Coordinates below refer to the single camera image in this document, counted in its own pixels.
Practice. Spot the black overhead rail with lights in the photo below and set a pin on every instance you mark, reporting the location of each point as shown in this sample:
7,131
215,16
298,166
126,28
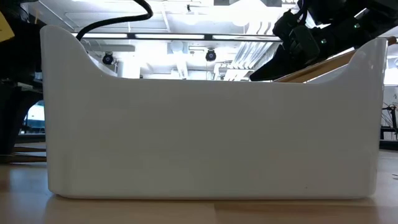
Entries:
186,36

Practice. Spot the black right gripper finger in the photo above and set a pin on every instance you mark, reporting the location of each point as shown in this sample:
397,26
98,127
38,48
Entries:
273,68

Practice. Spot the wooden plank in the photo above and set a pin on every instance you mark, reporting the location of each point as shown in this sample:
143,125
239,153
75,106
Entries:
28,157

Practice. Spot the black background equipment stand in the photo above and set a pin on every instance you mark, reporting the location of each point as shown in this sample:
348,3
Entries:
392,124

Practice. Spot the white plastic bin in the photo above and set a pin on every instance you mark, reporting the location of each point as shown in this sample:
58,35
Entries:
199,140

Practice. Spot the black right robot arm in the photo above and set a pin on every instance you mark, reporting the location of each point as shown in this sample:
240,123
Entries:
357,21

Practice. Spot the black round hanging camera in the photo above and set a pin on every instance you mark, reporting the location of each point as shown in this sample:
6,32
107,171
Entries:
108,58
211,55

